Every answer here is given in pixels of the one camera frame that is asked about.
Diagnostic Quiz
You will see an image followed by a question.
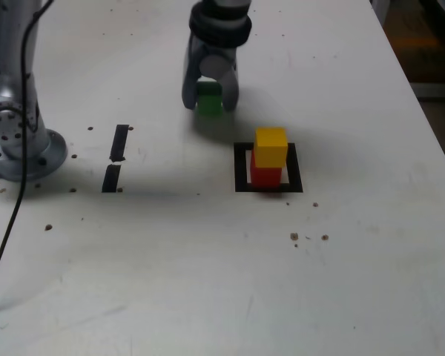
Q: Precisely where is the red cube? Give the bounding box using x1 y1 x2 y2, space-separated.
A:
249 151 283 188

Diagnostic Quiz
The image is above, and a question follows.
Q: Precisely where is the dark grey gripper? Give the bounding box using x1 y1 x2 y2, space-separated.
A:
181 38 241 112

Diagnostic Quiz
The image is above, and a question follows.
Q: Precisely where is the black tape square outline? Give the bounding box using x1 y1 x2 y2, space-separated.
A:
233 142 304 194

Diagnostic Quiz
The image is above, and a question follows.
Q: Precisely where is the green cube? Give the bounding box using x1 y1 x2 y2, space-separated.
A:
194 80 225 116

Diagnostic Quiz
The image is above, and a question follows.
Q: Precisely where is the black tape strip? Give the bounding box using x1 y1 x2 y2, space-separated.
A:
101 124 130 194

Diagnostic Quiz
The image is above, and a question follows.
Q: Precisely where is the yellow cube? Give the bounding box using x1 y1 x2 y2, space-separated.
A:
254 127 289 168

